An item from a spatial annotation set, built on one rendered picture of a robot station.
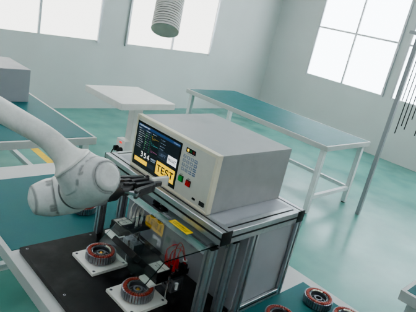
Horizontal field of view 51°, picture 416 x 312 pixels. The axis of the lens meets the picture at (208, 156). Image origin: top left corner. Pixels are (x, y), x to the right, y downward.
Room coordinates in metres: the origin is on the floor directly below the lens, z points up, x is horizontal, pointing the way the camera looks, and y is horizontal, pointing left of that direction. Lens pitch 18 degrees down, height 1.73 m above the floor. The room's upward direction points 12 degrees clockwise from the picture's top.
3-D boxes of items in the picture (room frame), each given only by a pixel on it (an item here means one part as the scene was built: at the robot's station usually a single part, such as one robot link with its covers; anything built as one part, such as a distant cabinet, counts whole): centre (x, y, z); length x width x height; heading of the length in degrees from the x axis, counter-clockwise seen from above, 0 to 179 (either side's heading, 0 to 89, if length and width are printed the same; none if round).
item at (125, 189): (1.19, 0.24, 1.18); 0.09 x 0.08 x 0.07; 137
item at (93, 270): (1.42, 0.31, 0.78); 0.15 x 0.15 x 0.01; 47
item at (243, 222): (1.57, 0.00, 1.09); 0.68 x 0.44 x 0.05; 47
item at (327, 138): (5.12, -0.63, 0.38); 2.10 x 0.90 x 0.75; 47
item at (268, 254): (1.41, -0.29, 0.91); 0.28 x 0.03 x 0.32; 137
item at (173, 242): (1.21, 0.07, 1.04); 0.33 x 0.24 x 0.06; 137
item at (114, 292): (1.26, 0.13, 0.78); 0.15 x 0.15 x 0.01; 47
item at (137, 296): (1.26, 0.13, 0.80); 0.11 x 0.11 x 0.04
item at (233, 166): (1.57, -0.01, 1.22); 0.44 x 0.39 x 0.20; 47
